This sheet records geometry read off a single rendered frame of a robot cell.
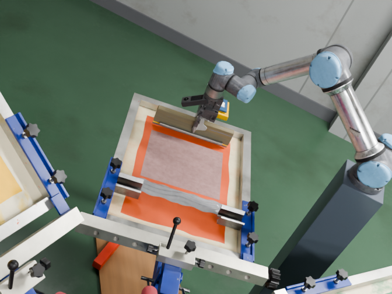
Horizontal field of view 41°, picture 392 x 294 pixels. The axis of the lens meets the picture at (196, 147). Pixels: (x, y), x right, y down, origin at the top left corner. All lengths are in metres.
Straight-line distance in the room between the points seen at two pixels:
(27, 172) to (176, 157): 0.77
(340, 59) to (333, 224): 0.75
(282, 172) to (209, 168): 1.83
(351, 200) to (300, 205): 1.68
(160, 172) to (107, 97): 1.93
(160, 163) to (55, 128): 1.56
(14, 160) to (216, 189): 0.88
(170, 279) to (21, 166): 0.59
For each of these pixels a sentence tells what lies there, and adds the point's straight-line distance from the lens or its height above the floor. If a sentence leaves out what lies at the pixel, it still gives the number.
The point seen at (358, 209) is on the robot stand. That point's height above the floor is 1.12.
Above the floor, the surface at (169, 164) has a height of 0.96.
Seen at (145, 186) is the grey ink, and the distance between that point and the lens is 2.09.
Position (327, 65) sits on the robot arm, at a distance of 1.92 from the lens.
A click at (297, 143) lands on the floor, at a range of 4.45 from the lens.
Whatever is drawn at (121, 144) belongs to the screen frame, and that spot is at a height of 0.99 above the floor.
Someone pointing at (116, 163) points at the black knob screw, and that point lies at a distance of 1.99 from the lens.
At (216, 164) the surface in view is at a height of 0.96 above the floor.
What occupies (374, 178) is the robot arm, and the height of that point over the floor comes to 1.36.
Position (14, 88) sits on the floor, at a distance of 3.92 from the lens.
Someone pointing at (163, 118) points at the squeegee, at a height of 1.02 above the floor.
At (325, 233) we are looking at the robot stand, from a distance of 2.38.
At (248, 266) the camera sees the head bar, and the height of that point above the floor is 1.04.
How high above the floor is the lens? 2.43
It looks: 39 degrees down
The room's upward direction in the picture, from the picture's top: 25 degrees clockwise
